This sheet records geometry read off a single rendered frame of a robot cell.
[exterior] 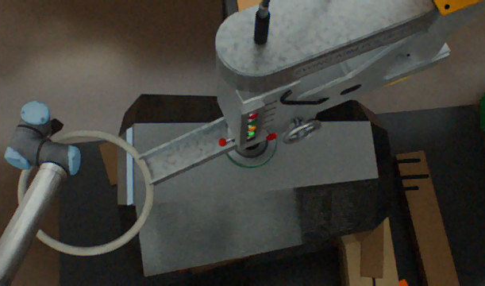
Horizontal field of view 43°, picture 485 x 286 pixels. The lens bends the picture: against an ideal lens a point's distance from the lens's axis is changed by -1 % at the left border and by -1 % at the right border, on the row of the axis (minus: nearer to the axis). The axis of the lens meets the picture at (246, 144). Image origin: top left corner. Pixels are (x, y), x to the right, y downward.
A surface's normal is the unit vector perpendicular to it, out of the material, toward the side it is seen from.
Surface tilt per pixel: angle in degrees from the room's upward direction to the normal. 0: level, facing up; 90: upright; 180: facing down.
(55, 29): 0
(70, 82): 0
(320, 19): 0
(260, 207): 45
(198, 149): 9
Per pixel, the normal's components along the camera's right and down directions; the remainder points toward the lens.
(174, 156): -0.11, -0.28
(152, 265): 0.11, 0.42
